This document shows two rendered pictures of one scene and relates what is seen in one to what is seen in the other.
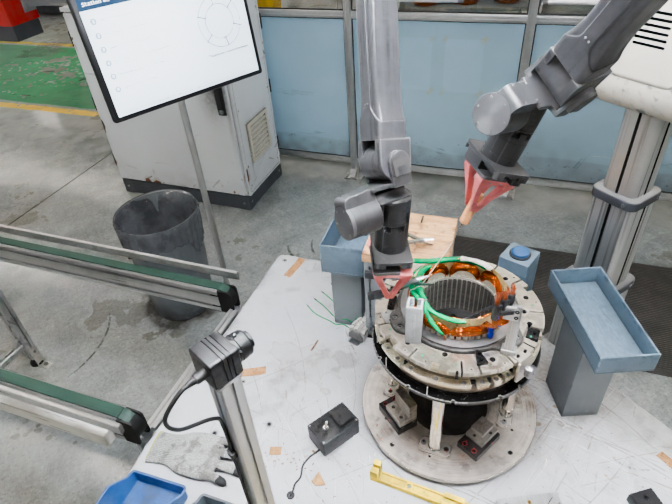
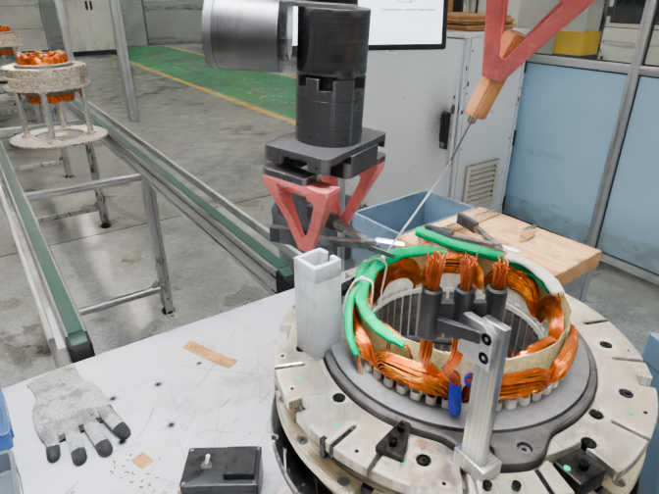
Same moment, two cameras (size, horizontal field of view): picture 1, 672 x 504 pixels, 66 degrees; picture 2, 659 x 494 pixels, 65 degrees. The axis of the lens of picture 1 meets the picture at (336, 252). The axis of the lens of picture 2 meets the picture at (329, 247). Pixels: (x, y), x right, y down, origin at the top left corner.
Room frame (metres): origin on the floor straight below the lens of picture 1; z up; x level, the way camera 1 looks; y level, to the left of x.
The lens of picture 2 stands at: (0.35, -0.34, 1.38)
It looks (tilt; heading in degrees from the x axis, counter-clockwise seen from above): 26 degrees down; 33
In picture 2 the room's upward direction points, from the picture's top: straight up
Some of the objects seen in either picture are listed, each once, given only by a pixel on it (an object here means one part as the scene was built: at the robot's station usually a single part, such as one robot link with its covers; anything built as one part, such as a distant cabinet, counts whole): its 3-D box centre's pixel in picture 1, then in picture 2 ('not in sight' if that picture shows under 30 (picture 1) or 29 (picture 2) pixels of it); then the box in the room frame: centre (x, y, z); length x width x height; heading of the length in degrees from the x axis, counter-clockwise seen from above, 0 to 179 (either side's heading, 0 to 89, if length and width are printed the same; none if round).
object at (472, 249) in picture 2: (450, 261); (483, 255); (0.79, -0.22, 1.15); 0.15 x 0.04 x 0.02; 74
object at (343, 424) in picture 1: (333, 427); (223, 474); (0.67, 0.04, 0.81); 0.10 x 0.06 x 0.06; 124
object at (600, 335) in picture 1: (584, 356); not in sight; (0.72, -0.51, 0.92); 0.25 x 0.11 x 0.28; 179
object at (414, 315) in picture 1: (414, 321); (318, 305); (0.65, -0.13, 1.14); 0.03 x 0.03 x 0.09; 74
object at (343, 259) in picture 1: (352, 271); (408, 286); (1.06, -0.04, 0.92); 0.17 x 0.11 x 0.28; 160
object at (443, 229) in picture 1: (411, 239); (494, 251); (1.01, -0.18, 1.05); 0.20 x 0.19 x 0.02; 70
